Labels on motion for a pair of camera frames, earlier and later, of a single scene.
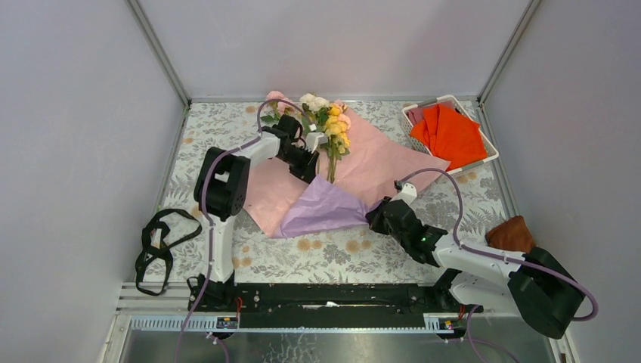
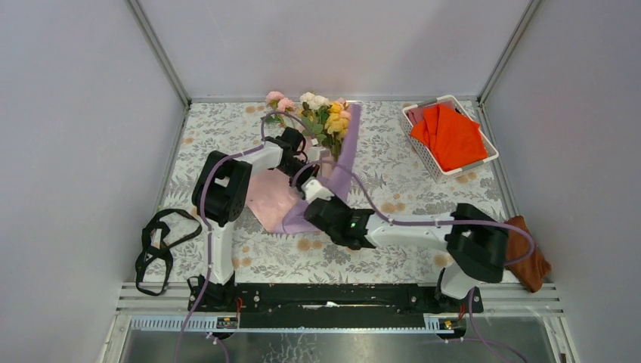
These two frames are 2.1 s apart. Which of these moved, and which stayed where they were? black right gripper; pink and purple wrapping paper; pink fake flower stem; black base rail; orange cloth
Moved: black right gripper; pink and purple wrapping paper
Stayed: black base rail; pink fake flower stem; orange cloth
